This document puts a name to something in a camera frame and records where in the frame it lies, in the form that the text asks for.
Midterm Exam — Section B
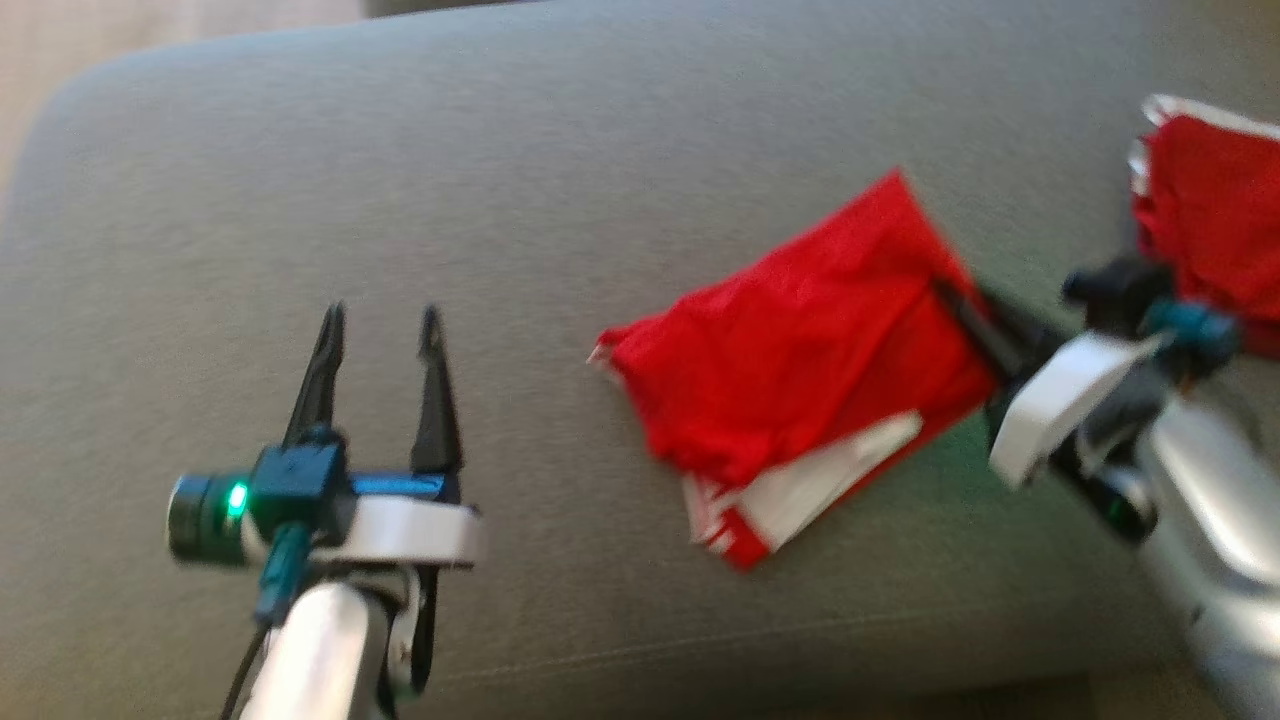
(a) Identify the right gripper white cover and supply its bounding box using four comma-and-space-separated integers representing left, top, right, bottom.
930, 280, 1241, 546

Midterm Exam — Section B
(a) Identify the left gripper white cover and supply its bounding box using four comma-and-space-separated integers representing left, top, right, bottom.
167, 300, 486, 571

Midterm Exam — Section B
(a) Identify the red shorts white trim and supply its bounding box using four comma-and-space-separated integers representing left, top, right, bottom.
588, 168, 1001, 573
1128, 95, 1280, 356

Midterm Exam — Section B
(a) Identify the grey fabric sofa seat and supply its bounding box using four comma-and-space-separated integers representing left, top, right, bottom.
0, 0, 1280, 720

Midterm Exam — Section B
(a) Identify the grey sofa back cushion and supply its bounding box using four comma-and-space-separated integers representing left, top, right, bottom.
362, 0, 546, 18

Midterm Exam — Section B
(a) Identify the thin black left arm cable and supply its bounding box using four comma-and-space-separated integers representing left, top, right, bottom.
220, 620, 271, 720

